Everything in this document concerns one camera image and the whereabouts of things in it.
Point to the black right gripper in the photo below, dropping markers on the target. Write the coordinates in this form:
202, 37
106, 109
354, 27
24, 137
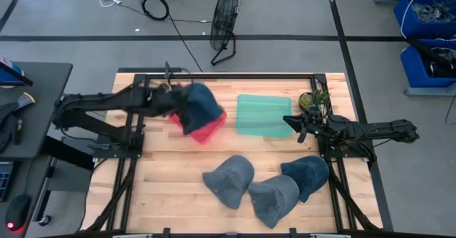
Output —
317, 127

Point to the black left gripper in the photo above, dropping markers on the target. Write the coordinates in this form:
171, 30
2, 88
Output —
167, 100

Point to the dark blue hat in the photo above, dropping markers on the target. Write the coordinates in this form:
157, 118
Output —
306, 174
201, 108

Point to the grey hat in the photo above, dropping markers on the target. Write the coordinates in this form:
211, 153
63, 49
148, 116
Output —
274, 199
229, 181

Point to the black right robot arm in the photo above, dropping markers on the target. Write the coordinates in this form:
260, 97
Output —
374, 129

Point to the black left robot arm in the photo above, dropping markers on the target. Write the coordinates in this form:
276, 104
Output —
92, 100

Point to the small potted plant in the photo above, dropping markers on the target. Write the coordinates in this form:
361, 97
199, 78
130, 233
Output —
307, 100

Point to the green plastic tray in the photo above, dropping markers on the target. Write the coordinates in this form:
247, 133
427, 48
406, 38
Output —
263, 115

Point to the red plastic tray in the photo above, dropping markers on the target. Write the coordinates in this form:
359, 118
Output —
204, 133

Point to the black floor fan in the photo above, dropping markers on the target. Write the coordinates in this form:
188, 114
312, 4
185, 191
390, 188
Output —
224, 17

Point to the black desk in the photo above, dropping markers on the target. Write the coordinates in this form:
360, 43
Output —
46, 88

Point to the blue plastic bin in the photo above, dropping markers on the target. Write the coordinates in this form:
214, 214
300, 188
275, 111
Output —
413, 70
406, 20

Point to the black bar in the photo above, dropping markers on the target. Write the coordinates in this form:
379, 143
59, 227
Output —
427, 52

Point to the grey desk leg with caster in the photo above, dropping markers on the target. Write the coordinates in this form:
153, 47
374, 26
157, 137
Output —
44, 191

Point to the grey and yellow glove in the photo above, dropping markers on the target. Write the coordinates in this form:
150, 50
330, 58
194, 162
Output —
10, 118

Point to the blue flat item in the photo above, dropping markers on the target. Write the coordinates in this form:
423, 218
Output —
9, 76

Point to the clear plastic bags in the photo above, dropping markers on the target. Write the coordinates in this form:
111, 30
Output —
432, 11

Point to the dark keyboard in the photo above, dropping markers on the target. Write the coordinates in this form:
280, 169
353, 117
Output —
4, 181

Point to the black computer mouse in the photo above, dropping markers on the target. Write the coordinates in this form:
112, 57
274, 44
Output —
18, 211

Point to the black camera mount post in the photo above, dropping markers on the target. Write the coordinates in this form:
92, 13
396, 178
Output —
167, 70

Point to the black metal table frame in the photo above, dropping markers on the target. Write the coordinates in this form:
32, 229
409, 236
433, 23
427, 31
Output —
231, 76

